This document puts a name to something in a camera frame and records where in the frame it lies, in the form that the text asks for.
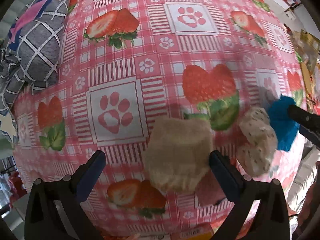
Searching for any beige sock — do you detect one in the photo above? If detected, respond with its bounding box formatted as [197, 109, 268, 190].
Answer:
[142, 116, 213, 193]

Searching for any blue scrunchie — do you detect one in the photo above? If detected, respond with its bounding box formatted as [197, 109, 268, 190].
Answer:
[267, 95, 299, 152]

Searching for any pink black rolled sock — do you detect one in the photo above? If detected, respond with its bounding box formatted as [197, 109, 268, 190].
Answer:
[195, 170, 226, 207]

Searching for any red cardboard box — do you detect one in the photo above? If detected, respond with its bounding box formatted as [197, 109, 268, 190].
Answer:
[133, 224, 214, 240]

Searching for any pink strawberry checked tablecloth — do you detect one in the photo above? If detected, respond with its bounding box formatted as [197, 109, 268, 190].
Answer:
[14, 0, 306, 235]

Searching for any grey checked blanket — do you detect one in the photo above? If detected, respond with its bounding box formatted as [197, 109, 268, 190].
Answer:
[1, 0, 69, 144]

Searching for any white dotted scrunchie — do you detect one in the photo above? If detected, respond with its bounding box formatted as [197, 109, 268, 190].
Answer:
[236, 107, 278, 177]

